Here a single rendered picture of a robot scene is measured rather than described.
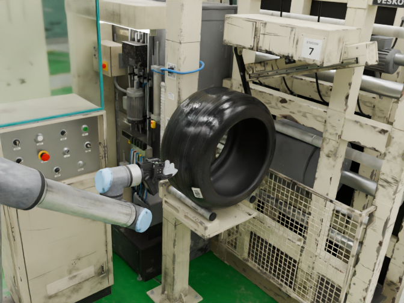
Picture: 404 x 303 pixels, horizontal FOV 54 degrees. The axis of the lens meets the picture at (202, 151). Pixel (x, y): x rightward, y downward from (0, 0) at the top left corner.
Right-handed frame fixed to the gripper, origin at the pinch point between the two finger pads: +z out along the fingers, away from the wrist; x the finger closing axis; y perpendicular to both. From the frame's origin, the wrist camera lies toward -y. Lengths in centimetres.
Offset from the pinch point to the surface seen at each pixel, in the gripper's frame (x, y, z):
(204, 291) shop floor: 24, -108, 60
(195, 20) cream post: 27, 64, 23
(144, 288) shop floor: 51, -112, 30
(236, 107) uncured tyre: -10.5, 31.3, 21.4
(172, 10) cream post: 33, 67, 14
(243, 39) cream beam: 10, 59, 41
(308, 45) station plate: -26, 62, 41
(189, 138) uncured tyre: -3.9, 16.8, 2.3
